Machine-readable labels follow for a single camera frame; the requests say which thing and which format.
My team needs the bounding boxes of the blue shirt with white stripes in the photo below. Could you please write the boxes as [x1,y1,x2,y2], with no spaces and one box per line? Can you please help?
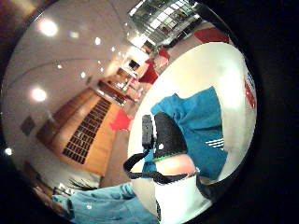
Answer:
[141,86,229,182]

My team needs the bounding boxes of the red chair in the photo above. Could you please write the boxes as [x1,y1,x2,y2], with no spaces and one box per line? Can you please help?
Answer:
[138,59,161,86]
[108,108,134,132]
[157,46,172,62]

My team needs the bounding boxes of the wooden counter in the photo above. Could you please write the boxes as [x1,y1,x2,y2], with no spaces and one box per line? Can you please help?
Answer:
[97,78,138,105]

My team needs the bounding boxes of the wooden locker cabinet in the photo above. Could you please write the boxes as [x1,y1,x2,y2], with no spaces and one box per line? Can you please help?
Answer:
[36,87,123,177]

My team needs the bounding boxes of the black monitor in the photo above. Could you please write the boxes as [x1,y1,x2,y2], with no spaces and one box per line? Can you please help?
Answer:
[128,59,141,71]

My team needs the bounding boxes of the white glove wrist piece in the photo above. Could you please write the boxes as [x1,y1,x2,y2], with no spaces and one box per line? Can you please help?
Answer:
[152,175,213,224]

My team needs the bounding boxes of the the person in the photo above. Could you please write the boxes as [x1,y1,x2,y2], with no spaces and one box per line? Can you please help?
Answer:
[50,181,160,224]

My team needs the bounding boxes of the red box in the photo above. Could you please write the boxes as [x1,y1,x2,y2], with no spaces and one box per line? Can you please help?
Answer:
[243,73,258,109]

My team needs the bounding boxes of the red sofa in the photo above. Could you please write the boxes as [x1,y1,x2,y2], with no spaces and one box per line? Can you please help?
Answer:
[194,27,231,45]

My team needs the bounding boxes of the glass window front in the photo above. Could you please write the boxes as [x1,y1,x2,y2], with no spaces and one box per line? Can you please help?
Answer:
[128,0,202,46]

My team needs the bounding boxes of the round ceiling lamp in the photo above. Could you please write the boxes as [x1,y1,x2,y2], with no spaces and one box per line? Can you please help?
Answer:
[30,87,49,103]
[37,18,60,38]

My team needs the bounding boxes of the grey ceiling vent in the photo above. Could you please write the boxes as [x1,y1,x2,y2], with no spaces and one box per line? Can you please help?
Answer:
[20,115,36,136]

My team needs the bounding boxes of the black strap loop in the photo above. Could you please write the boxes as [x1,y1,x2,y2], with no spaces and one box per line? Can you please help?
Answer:
[122,151,190,185]

